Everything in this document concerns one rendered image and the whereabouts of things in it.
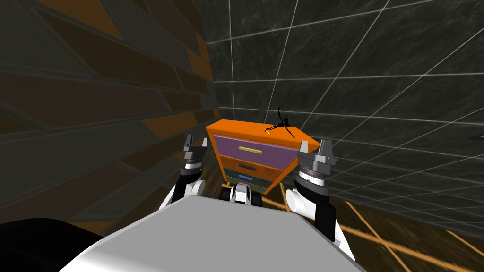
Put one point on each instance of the dark green drawer front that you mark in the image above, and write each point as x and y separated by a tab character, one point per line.
231	176

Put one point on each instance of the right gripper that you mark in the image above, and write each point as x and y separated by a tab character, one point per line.
314	163

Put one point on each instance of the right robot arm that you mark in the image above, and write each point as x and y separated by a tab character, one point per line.
321	207

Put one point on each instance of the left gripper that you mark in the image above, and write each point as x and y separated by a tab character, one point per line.
193	155

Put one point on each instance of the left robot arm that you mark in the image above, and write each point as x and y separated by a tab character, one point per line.
184	189

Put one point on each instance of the black twig-shaped ornament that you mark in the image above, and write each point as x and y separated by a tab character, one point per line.
281	124

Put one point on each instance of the orange drawer cabinet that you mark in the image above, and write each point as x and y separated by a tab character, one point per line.
242	128

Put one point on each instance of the orange drawer front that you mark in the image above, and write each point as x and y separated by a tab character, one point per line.
266	173

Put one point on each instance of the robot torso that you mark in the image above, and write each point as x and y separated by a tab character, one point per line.
211	238

